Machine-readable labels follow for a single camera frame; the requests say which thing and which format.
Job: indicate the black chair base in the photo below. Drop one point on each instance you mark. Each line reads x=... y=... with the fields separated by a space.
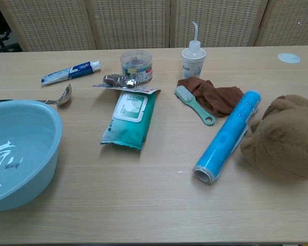
x=0 y=30

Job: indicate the woven folding screen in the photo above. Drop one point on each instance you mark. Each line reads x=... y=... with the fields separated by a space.
x=154 y=23

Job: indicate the silver blister pack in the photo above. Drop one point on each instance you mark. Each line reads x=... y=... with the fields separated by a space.
x=119 y=81

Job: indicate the brown plush toy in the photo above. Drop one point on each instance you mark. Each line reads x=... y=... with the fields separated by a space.
x=282 y=141

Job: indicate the blue white toothpaste tube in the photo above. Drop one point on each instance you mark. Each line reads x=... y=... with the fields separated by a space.
x=69 y=71

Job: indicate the blue cling film roll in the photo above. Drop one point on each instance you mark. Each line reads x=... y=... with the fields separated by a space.
x=228 y=135

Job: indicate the brown cloth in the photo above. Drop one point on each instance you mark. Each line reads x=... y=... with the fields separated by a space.
x=215 y=97

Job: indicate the green wet wipes pack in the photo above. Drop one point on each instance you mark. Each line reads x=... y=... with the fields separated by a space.
x=129 y=118

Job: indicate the clear round clip container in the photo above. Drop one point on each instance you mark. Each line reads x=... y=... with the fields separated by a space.
x=136 y=67

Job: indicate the stainless steel ladle spoon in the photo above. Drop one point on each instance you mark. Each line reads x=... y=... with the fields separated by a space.
x=64 y=97

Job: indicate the green scrub brush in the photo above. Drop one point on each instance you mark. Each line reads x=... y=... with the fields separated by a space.
x=196 y=105

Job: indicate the white squeeze bottle bent nozzle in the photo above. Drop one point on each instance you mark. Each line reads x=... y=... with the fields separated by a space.
x=194 y=46

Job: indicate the light blue plastic basin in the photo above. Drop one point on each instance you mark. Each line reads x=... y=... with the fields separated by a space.
x=28 y=153

